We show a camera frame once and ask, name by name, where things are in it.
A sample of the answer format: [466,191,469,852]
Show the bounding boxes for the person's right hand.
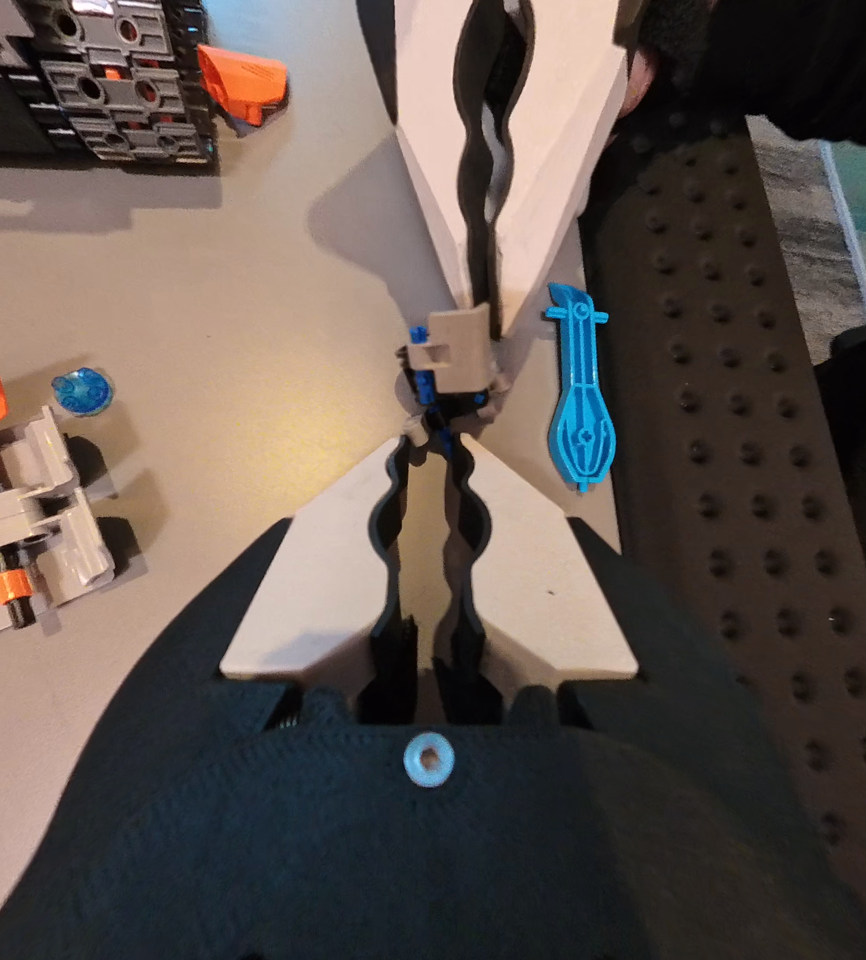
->
[628,45,666,121]

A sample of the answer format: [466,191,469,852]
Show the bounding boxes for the black dimpled foam mat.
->
[576,113,866,960]

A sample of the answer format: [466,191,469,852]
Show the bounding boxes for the blue transparent round stud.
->
[51,365,111,420]

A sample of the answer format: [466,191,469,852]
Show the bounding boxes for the small grey orange brick assembly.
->
[0,345,119,649]

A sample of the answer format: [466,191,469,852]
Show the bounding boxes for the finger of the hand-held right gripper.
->
[358,0,497,324]
[481,0,632,339]

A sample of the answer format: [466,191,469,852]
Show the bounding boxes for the orange wedge brick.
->
[196,42,291,130]

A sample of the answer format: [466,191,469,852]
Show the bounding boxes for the large grey tracked brick vehicle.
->
[0,0,221,174]

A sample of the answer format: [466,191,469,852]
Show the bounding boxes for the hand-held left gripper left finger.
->
[219,435,411,709]

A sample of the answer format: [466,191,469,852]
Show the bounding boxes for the light blue paddle piece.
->
[541,282,617,493]

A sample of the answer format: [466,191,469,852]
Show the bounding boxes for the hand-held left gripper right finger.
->
[456,435,641,709]

